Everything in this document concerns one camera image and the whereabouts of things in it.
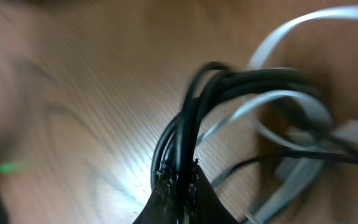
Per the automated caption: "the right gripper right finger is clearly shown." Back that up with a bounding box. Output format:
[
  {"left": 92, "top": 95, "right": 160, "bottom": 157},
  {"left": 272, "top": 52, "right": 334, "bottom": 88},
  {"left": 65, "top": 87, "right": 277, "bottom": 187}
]
[{"left": 187, "top": 159, "right": 238, "bottom": 224}]

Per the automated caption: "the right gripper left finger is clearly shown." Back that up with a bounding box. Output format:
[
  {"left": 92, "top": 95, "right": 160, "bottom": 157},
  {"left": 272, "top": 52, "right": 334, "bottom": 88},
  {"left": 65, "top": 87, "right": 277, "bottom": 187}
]
[{"left": 133, "top": 166, "right": 182, "bottom": 224}]

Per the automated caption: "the white usb cable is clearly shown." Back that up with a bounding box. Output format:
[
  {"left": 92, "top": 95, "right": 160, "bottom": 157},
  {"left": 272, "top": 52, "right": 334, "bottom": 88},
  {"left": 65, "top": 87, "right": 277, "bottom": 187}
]
[{"left": 194, "top": 4, "right": 358, "bottom": 224}]

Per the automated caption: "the black usb cable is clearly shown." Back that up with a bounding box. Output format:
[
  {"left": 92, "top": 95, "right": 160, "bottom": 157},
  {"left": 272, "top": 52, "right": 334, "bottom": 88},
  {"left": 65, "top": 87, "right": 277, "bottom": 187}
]
[{"left": 150, "top": 61, "right": 358, "bottom": 190}]

